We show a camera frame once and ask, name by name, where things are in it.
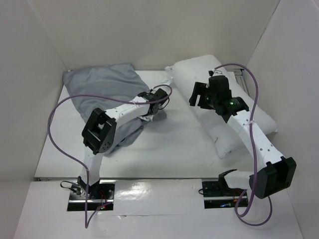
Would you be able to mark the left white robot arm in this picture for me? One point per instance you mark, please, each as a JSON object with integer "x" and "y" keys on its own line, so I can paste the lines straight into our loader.
{"x": 102, "y": 129}

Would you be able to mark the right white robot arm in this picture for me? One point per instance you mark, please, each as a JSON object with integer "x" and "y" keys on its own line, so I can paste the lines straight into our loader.
{"x": 273, "y": 172}

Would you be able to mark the white pillow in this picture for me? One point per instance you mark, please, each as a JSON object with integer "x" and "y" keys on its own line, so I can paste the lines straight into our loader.
{"x": 199, "y": 69}

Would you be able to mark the aluminium frame rail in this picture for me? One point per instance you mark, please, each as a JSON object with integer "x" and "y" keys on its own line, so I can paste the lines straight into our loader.
{"x": 239, "y": 77}

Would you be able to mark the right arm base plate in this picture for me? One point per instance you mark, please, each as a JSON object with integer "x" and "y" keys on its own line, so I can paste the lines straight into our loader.
{"x": 216, "y": 196}

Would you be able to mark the grey pillowcase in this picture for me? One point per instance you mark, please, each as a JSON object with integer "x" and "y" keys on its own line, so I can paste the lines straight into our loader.
{"x": 106, "y": 87}

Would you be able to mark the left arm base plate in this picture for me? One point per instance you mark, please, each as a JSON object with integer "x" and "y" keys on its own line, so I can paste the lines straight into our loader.
{"x": 103, "y": 197}

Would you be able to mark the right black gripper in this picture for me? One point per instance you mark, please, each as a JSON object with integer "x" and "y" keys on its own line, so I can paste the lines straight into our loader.
{"x": 201, "y": 94}

